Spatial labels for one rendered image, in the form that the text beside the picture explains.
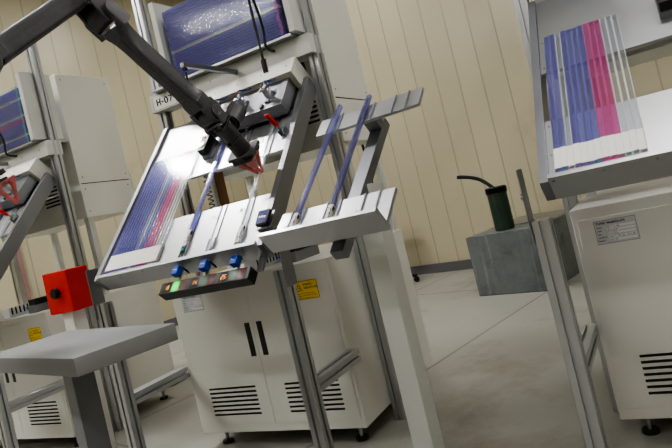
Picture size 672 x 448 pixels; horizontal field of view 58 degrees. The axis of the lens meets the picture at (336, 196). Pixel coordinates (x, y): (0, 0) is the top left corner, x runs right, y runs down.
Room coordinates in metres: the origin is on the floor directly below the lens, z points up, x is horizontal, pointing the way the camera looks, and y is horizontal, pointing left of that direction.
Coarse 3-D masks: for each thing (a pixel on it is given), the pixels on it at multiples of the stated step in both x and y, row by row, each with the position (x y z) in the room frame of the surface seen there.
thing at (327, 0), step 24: (312, 0) 2.23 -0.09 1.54; (336, 0) 2.42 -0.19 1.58; (336, 24) 2.37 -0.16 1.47; (336, 48) 2.32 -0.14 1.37; (336, 72) 2.28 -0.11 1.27; (360, 72) 2.47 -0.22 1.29; (336, 96) 2.24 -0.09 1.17; (360, 96) 2.42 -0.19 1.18; (192, 120) 2.54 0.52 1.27; (312, 120) 2.27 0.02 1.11; (312, 144) 2.28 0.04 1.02; (360, 144) 2.51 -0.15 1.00; (240, 168) 2.45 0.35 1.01; (264, 168) 2.55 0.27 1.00; (216, 192) 2.55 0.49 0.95
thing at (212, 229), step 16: (224, 208) 1.87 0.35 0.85; (240, 208) 1.83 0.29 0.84; (256, 208) 1.78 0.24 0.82; (176, 224) 1.96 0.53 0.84; (208, 224) 1.86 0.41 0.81; (224, 224) 1.82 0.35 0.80; (240, 224) 1.78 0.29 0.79; (176, 240) 1.90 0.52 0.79; (192, 240) 1.85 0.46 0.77; (208, 240) 1.80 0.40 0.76; (224, 240) 1.77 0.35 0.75; (256, 240) 1.69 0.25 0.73; (160, 256) 1.89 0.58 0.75; (176, 256) 1.85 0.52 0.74
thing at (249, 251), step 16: (192, 256) 1.76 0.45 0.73; (208, 256) 1.74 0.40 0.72; (224, 256) 1.73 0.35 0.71; (256, 256) 1.70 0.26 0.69; (112, 272) 1.94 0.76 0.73; (128, 272) 1.90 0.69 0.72; (144, 272) 1.88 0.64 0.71; (160, 272) 1.86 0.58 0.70; (192, 272) 1.83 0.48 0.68; (112, 288) 2.00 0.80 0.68
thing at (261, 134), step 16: (176, 128) 2.39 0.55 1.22; (192, 128) 2.31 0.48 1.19; (256, 128) 2.07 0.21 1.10; (288, 128) 1.96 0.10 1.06; (176, 144) 2.30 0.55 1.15; (192, 144) 2.23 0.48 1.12; (272, 144) 1.95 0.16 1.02; (160, 160) 2.29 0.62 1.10; (208, 160) 2.10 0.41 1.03; (224, 160) 2.05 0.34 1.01; (256, 160) 2.03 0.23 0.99; (192, 176) 2.09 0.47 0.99
